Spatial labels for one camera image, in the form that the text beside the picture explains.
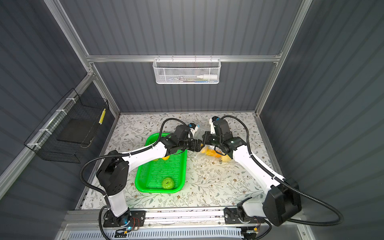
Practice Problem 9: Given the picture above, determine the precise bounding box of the green apple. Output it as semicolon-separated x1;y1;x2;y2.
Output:
162;177;176;190

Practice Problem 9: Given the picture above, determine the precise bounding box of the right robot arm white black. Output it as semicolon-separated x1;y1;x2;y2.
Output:
203;116;302;227

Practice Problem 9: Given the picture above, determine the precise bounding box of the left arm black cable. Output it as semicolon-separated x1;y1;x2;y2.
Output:
79;117;188;240

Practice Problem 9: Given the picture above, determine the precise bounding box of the orange carrot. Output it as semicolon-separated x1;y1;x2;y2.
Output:
206;149;222;158

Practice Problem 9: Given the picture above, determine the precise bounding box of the white wire wall basket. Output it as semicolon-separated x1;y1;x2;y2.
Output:
153;60;222;85

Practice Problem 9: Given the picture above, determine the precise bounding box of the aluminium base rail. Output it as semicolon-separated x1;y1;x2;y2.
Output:
59;205;307;232

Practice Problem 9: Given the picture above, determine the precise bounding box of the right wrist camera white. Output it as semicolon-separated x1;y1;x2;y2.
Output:
209;116;220;134

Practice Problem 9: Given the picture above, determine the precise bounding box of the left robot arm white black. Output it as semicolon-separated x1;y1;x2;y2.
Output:
96;123;203;218

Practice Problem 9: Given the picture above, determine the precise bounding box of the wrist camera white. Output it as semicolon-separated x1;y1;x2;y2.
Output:
189;123;199;136
209;116;220;134

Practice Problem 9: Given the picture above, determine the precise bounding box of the yellow tag on basket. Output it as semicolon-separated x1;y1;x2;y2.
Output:
98;109;106;125

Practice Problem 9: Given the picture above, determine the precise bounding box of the green plastic basket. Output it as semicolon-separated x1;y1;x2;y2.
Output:
135;150;188;194

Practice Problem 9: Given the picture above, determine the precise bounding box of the white tube in basket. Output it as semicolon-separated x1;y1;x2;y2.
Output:
197;75;219;81

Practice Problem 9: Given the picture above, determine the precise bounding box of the clear zip top bag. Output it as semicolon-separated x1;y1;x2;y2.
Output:
191;121;236;165

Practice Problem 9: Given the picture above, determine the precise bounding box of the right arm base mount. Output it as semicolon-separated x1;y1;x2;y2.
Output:
224;208;265;225

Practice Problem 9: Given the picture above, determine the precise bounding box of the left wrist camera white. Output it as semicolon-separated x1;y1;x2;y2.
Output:
189;123;199;136

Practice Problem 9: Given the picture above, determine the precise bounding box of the black wire wall basket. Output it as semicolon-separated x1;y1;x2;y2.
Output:
24;89;109;164

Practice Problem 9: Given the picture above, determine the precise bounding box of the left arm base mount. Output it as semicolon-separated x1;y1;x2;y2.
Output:
102;210;147;228

